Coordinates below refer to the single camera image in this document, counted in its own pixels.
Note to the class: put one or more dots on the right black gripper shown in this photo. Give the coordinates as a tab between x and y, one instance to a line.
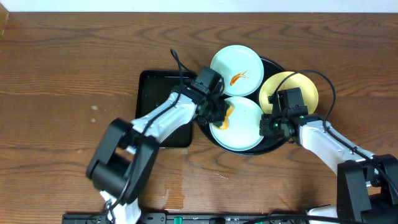
265	130

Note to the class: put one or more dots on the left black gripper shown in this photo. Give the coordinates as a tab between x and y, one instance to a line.
216	114

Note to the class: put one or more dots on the orange green sponge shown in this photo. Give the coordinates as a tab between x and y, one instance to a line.
224	124

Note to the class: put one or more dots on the stained light blue plate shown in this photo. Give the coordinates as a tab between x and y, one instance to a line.
241	67

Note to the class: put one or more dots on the yellow plate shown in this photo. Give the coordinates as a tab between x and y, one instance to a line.
308	89

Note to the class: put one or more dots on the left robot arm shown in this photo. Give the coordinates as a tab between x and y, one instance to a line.
122	163

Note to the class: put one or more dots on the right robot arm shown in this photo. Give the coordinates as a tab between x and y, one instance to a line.
366	183

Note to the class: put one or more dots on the black rectangular water tray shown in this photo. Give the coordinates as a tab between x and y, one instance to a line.
155	87

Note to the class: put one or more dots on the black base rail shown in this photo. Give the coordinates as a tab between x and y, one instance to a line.
160	218

